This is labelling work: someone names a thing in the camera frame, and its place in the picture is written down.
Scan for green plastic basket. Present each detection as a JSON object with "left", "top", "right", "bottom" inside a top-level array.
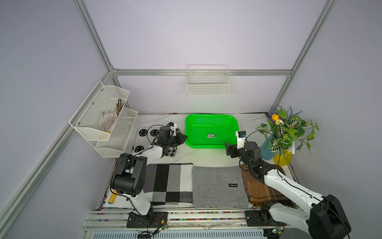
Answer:
[{"left": 185, "top": 114, "right": 239, "bottom": 149}]

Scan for brown plaid scarf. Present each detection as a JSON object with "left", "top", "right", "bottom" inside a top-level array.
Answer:
[{"left": 240, "top": 164, "right": 297, "bottom": 209}]

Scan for grey scarf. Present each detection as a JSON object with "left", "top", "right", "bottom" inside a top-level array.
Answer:
[{"left": 192, "top": 166, "right": 249, "bottom": 209}]

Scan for black white checked scarf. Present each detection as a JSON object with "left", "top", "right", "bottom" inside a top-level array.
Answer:
[{"left": 143, "top": 164, "right": 194, "bottom": 206}]

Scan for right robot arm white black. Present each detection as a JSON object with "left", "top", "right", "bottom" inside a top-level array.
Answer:
[{"left": 225, "top": 138, "right": 351, "bottom": 239}]

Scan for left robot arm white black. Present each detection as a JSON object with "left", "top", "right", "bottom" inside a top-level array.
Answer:
[{"left": 109, "top": 122, "right": 188, "bottom": 217}]

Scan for houndstooth black white cloth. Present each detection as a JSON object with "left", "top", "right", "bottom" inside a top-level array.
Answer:
[{"left": 163, "top": 146, "right": 177, "bottom": 157}]

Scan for blue vase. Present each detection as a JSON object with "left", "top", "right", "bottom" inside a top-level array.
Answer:
[{"left": 260, "top": 136, "right": 276, "bottom": 160}]

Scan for white cloth black discs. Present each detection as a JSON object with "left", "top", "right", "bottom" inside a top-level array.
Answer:
[{"left": 133, "top": 124, "right": 161, "bottom": 153}]

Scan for yellow spray bottle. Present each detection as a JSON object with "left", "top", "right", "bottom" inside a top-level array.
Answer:
[{"left": 273, "top": 142, "right": 295, "bottom": 167}]

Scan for artificial green leafy plant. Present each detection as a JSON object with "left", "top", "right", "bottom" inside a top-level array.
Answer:
[{"left": 255, "top": 105, "right": 319, "bottom": 152}]

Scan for white mesh lower shelf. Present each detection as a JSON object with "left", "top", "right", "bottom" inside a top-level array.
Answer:
[{"left": 95, "top": 107, "right": 138, "bottom": 158}]

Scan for white mesh shelf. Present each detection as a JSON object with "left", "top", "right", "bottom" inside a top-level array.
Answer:
[
  {"left": 95, "top": 107, "right": 138, "bottom": 158},
  {"left": 69, "top": 82, "right": 129, "bottom": 141}
]

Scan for clear glove in shelf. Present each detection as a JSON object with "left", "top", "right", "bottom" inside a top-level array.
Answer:
[{"left": 97, "top": 108, "right": 117, "bottom": 133}]

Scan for white mesh upper shelf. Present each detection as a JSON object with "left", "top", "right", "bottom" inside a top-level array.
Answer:
[{"left": 69, "top": 82, "right": 129, "bottom": 141}]

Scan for blue yellow garden rake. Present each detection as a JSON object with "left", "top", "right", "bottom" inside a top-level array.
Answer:
[{"left": 108, "top": 193, "right": 116, "bottom": 204}]

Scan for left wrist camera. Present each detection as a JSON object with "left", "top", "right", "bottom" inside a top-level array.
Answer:
[{"left": 167, "top": 122, "right": 178, "bottom": 136}]

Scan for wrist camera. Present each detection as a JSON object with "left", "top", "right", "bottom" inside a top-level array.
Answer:
[
  {"left": 167, "top": 122, "right": 178, "bottom": 136},
  {"left": 236, "top": 130, "right": 247, "bottom": 149}
]

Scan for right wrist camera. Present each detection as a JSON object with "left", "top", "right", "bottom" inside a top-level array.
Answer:
[{"left": 236, "top": 130, "right": 247, "bottom": 149}]

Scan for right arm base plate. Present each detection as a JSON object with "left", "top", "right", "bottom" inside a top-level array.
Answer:
[{"left": 244, "top": 210, "right": 286, "bottom": 227}]

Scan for white wire wall basket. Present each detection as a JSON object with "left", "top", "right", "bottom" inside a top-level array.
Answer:
[{"left": 186, "top": 64, "right": 231, "bottom": 96}]

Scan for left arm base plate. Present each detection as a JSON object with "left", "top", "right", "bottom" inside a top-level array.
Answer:
[{"left": 126, "top": 211, "right": 168, "bottom": 229}]

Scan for aluminium mounting rail frame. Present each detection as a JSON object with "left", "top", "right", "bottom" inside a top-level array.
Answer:
[{"left": 79, "top": 208, "right": 289, "bottom": 239}]

